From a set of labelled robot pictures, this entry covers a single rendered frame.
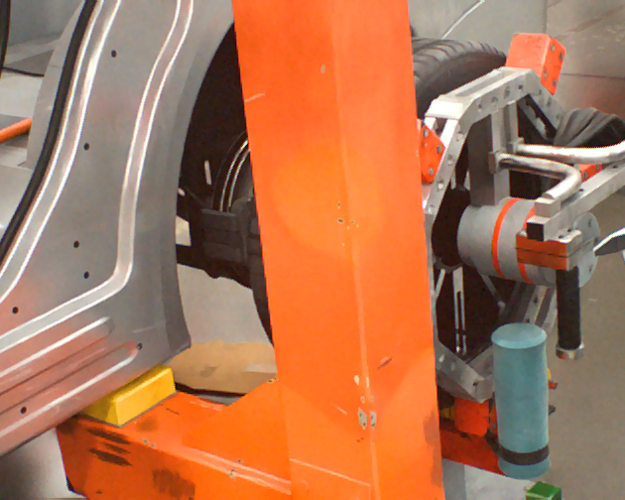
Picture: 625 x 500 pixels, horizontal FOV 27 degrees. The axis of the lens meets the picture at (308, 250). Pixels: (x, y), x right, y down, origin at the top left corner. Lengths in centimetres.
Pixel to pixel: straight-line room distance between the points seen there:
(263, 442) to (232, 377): 182
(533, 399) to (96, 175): 80
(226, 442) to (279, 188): 47
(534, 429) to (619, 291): 195
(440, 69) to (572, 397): 153
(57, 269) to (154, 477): 37
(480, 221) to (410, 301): 49
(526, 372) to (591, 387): 141
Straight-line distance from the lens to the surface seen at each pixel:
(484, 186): 223
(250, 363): 381
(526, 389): 218
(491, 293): 247
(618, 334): 386
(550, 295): 246
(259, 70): 164
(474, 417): 235
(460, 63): 223
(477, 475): 277
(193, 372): 379
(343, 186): 161
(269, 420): 190
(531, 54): 233
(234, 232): 237
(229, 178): 241
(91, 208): 204
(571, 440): 333
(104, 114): 204
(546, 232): 198
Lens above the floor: 169
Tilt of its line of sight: 21 degrees down
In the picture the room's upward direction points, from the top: 6 degrees counter-clockwise
